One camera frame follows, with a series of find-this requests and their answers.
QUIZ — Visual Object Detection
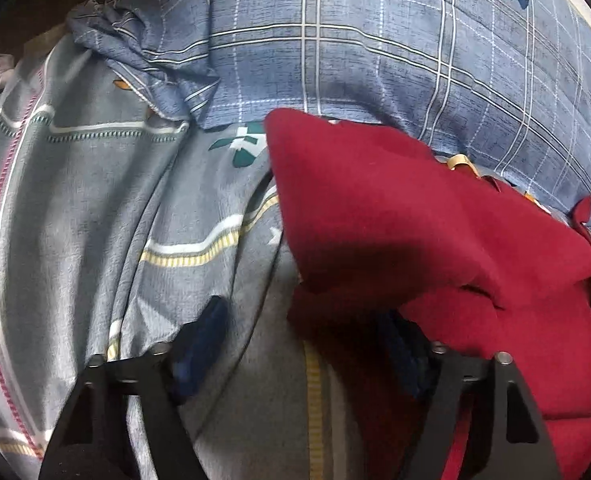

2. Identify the blue plaid pillow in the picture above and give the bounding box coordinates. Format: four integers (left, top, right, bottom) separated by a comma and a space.
68, 0, 591, 210

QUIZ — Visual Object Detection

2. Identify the red knit garment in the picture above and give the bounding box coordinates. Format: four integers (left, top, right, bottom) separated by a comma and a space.
264, 108, 591, 479

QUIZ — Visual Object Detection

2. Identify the grey patterned bed sheet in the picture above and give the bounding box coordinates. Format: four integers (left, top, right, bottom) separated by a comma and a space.
0, 34, 591, 480

